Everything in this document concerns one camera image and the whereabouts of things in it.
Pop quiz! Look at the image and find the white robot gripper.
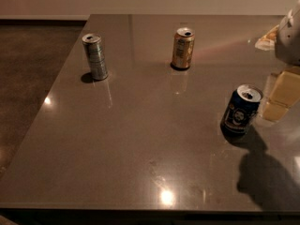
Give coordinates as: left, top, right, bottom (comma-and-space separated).
255, 0, 300, 122

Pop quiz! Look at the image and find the orange soda can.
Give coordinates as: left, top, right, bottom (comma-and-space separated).
172, 27, 195, 70

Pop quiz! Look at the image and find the dark blue pepsi can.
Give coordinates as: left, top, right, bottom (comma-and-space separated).
220, 84, 263, 137

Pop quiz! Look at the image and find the silver green soda can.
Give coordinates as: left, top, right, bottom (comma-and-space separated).
82, 34, 108, 81

